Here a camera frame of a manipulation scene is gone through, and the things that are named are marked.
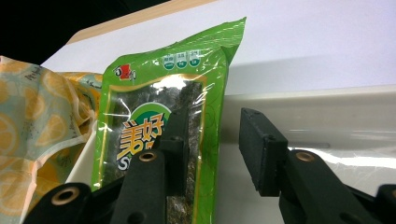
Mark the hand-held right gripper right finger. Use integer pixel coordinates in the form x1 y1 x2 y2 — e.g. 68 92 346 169
238 107 376 224

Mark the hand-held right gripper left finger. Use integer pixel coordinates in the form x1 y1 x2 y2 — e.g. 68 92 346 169
110 106 191 224

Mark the white plastic tray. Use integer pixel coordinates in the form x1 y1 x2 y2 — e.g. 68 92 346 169
64 84 396 224

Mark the green seaweed snack packet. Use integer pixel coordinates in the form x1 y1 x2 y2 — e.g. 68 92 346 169
91 17 248 224

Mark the orange fruit print cloth bag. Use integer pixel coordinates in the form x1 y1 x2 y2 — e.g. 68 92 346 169
0 55 105 224

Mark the white paper sheet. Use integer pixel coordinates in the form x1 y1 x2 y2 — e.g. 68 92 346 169
40 0 396 96

